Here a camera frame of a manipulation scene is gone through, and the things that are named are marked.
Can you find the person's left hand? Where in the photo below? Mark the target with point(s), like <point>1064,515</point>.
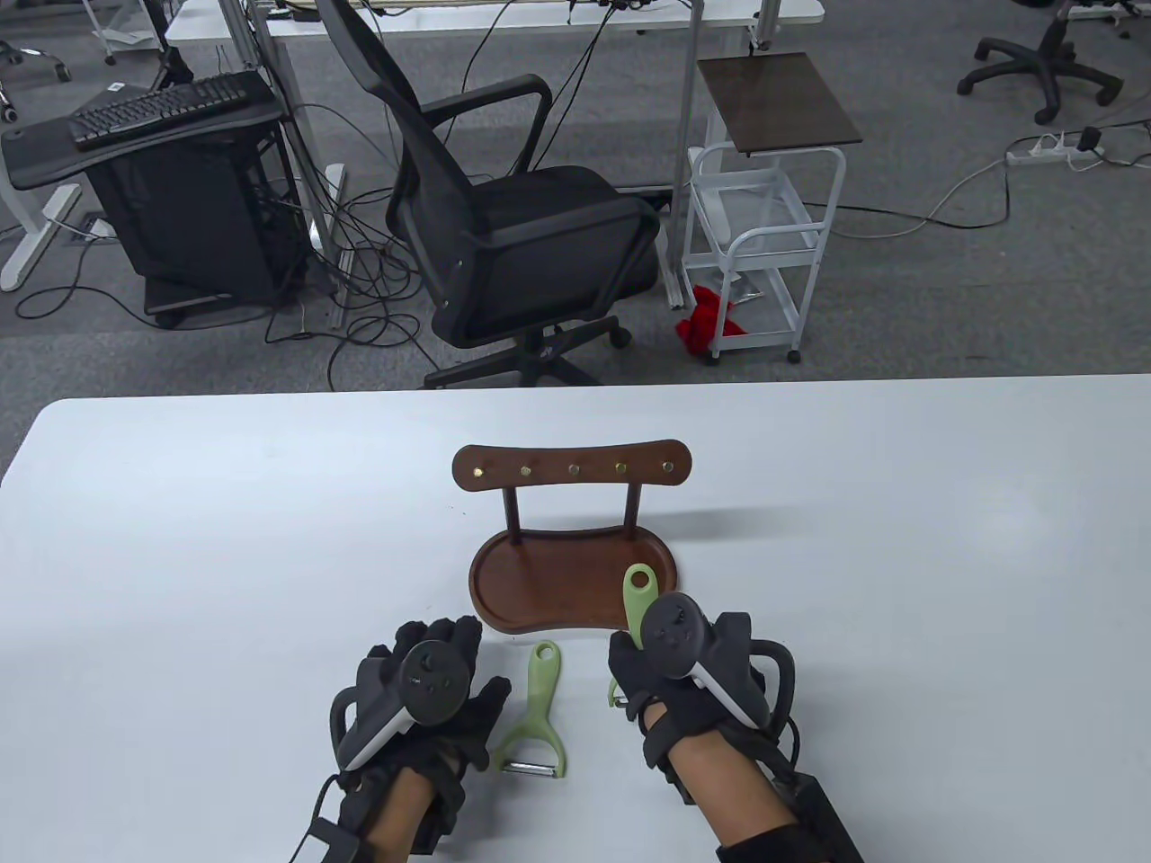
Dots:
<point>468,719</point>

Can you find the grey desk with white legs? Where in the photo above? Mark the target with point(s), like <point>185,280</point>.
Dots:
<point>36,162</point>

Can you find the person's left middle finger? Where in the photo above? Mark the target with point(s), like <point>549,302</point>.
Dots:
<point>441,627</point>

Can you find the green straight peeler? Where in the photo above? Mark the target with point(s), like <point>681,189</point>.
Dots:
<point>637,598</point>

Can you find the green Y-shaped peeler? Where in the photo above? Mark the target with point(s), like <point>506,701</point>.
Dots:
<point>538,701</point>

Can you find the person's left thumb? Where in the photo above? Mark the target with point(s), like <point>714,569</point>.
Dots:
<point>495,719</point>

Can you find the person's left forearm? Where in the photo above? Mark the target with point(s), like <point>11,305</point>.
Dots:
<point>400,814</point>

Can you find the brown wooden hook rack tray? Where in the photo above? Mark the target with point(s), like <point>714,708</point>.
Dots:
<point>566,575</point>

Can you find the red cloth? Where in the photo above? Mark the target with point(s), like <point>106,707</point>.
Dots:
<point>706,319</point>

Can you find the glove mounted controller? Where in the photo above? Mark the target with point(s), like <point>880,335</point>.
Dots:
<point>423,688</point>
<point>683,638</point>

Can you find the left glove mounted controller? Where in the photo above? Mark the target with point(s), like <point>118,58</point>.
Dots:
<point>423,688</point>

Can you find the person's right fingers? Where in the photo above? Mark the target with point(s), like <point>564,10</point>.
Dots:
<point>629,665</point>

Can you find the black mesh office chair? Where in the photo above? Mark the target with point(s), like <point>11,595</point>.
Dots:
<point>513,234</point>

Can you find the person's right forearm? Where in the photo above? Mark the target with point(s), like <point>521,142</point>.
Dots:
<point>728,791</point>

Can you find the right glove mounted controller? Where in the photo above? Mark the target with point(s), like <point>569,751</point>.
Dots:
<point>683,638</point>

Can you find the black keyboard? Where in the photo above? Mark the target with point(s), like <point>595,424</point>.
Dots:
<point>153,108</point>

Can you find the person's left little finger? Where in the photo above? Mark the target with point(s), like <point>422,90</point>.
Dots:
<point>378,663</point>

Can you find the white metal rolling cart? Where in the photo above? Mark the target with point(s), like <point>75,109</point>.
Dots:
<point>764,234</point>

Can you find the dark brown wooden board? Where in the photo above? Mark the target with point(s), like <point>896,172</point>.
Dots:
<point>778,99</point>

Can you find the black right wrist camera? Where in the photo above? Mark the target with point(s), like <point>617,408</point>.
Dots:
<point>823,822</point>

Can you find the white power strip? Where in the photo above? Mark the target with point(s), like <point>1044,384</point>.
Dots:
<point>1048,151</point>

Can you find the black office chair base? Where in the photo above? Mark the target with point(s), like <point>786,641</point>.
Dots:
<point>1043,67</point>

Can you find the black computer tower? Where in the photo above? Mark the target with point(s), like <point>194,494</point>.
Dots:
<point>189,216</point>

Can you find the person's right hand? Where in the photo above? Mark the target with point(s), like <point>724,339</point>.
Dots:
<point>640,672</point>

